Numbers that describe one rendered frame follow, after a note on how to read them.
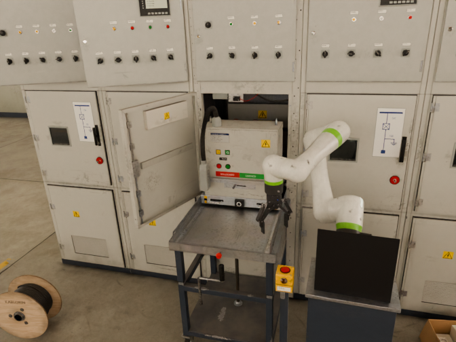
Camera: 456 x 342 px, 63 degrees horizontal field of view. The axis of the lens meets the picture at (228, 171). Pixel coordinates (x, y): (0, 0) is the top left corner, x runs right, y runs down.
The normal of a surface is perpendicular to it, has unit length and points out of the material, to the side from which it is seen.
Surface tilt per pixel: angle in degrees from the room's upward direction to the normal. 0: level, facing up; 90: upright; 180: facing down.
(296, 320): 0
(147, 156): 90
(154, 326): 0
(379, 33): 90
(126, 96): 90
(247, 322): 0
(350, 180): 90
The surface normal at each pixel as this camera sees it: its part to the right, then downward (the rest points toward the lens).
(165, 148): 0.80, 0.19
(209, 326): -0.04, -0.93
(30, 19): 0.12, 0.37
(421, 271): -0.26, 0.37
